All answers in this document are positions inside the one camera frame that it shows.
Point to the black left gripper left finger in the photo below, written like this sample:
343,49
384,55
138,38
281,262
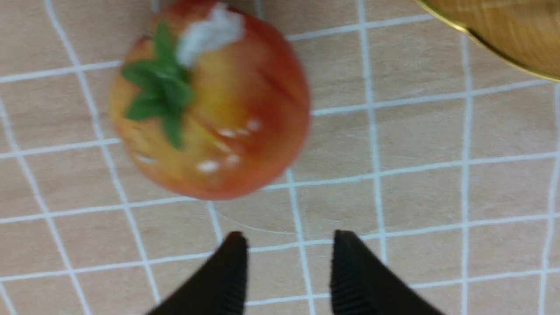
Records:
218,287

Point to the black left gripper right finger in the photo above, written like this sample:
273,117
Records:
360,284

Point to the red-orange toy tomato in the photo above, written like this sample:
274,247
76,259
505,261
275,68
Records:
210,102

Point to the tan checkered tablecloth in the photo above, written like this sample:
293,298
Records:
441,156

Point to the amber ribbed plastic plate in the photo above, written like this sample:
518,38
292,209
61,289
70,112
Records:
523,33

